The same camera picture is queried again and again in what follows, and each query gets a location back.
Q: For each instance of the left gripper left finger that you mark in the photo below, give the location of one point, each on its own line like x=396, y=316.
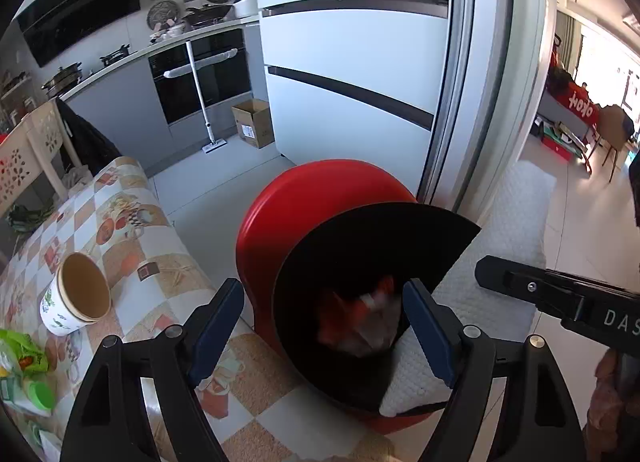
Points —
x=109, y=422

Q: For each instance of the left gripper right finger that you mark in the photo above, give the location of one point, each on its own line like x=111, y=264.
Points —
x=537, y=420

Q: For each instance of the pink red plastic bag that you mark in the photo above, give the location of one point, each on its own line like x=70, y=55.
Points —
x=367, y=324

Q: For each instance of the green white small bottle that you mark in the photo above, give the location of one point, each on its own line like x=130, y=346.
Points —
x=27, y=394

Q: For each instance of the green snack wrapper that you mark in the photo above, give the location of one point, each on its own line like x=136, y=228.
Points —
x=31, y=358

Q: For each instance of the white paper cup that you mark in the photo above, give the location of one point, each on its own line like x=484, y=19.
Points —
x=77, y=296

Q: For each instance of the brown wooden chair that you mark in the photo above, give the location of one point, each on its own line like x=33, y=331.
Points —
x=616, y=128

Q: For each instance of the checkered floral tablecloth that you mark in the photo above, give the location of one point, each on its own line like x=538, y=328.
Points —
x=259, y=409

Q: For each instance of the red banner furniture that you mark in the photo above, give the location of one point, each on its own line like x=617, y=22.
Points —
x=579, y=114

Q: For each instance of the green vegetables on chair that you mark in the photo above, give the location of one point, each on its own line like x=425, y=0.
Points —
x=24, y=221

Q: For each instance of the red plastic stool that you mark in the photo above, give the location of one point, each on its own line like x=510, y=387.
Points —
x=293, y=204

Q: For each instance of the white stick mop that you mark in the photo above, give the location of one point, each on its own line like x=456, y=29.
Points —
x=208, y=133

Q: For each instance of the small cardboard box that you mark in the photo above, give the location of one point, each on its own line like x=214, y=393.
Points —
x=253, y=122

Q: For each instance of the steel cooking pot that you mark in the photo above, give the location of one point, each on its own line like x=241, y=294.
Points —
x=64, y=80

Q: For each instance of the black gas stove burner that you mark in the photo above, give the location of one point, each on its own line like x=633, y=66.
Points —
x=118, y=54

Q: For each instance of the white refrigerator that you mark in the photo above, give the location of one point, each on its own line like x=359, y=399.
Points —
x=355, y=79

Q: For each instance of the black built-in oven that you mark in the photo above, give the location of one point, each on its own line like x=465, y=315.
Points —
x=217, y=73

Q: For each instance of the black wok pan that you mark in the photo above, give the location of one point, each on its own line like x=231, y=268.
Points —
x=207, y=15

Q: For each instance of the black range hood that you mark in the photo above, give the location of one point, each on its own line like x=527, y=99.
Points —
x=51, y=26

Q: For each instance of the white rice cooker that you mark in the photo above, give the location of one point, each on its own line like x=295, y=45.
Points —
x=245, y=8

